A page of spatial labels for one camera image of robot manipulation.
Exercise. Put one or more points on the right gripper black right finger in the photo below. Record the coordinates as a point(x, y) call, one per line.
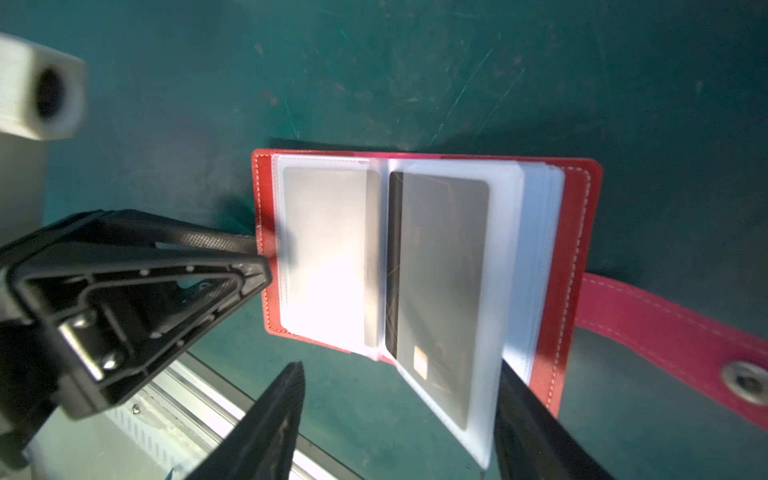
point(530, 443)

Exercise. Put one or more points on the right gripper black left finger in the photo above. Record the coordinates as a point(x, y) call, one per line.
point(262, 444)

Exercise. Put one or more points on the aluminium rail front frame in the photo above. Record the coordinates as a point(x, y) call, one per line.
point(164, 431)

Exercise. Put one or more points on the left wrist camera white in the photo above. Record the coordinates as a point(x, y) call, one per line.
point(43, 91)

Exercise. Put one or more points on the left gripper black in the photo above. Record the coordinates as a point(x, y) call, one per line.
point(93, 307)

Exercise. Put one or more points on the red card holder wallet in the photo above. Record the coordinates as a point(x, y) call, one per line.
point(322, 221)

